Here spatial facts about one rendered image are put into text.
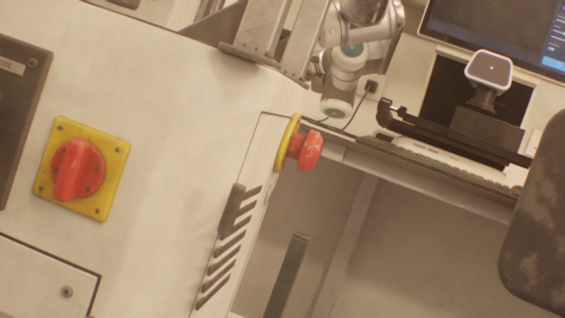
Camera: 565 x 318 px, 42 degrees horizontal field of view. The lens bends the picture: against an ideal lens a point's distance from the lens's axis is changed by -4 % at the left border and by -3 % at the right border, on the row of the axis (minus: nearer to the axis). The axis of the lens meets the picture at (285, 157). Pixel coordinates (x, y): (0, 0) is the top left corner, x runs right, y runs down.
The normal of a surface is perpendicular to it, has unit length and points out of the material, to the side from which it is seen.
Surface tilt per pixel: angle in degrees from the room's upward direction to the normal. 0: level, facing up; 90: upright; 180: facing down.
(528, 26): 93
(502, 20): 93
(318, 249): 90
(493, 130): 90
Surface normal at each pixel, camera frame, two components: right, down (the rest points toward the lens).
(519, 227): -0.51, -0.12
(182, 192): 0.58, 0.26
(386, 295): -0.26, -0.02
